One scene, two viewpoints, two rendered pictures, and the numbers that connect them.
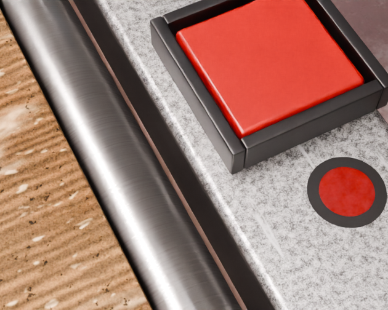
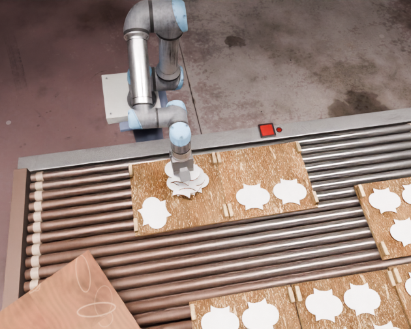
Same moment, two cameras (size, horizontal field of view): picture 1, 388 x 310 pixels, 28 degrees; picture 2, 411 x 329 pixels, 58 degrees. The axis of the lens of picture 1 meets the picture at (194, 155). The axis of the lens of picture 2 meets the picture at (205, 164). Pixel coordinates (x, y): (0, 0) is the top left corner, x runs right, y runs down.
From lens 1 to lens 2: 1.69 m
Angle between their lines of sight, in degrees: 35
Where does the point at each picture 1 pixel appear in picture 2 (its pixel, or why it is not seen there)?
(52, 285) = (284, 147)
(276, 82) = (269, 130)
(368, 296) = (288, 131)
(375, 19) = not seen: hidden behind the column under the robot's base
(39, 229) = (280, 147)
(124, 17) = (257, 140)
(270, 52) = (267, 129)
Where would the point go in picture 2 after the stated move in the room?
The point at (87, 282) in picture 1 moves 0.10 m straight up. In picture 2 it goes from (284, 145) to (289, 134)
